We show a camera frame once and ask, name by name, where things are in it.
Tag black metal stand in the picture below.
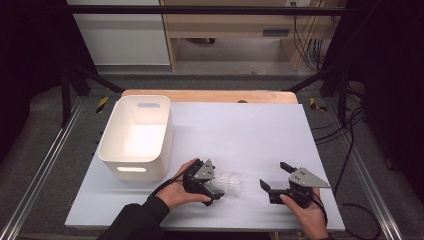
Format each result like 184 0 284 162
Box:
283 64 351 126
59 63 124 128

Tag person's left hand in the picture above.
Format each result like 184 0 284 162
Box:
165 158 213 211

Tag light wooden desk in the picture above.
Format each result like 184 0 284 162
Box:
159 0 344 72

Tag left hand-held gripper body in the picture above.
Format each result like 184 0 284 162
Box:
182 158 216 194

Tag black horizontal frame bar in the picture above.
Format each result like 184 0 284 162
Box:
66 4 348 16

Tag aluminium floor rail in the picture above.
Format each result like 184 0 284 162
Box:
0 96 86 240
324 98 404 240

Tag dark curtain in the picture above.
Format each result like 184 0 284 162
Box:
329 0 424 201
0 0 98 161

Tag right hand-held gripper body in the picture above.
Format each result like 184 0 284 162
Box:
268 167 332 209

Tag white plastic storage bin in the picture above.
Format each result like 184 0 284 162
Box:
97 94 174 183

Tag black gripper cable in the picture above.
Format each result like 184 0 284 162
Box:
313 192 330 228
150 169 189 198

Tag bundle of hanging black cables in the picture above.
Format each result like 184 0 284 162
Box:
291 1 334 71

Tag white table cover sheet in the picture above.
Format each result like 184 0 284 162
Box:
64 101 346 233

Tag person's right hand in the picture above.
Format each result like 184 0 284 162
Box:
279 189 330 240

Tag black floor cables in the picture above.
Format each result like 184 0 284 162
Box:
311 106 368 188

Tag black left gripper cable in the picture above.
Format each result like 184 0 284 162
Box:
150 169 189 198

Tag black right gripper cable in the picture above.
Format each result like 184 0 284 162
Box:
313 192 330 228

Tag yellow black tape marker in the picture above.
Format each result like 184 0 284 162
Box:
309 97 328 113
95 96 110 114

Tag black looped floor cable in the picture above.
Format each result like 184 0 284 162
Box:
339 202 382 240

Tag white cabinet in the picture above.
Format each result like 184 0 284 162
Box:
66 0 171 67

